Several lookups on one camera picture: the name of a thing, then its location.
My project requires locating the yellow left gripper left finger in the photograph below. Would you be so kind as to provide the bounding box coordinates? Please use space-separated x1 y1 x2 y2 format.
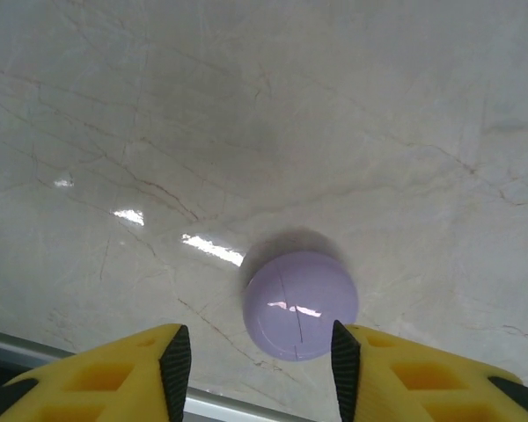
0 324 193 422

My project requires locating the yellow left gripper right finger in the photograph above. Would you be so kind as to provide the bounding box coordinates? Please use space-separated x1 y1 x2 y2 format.
332 319 528 422

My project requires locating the purple earbud charging case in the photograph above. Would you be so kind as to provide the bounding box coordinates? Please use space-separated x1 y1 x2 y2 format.
241 250 361 362

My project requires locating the wide aluminium base rail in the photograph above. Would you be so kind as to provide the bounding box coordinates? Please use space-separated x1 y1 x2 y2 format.
0 327 342 422

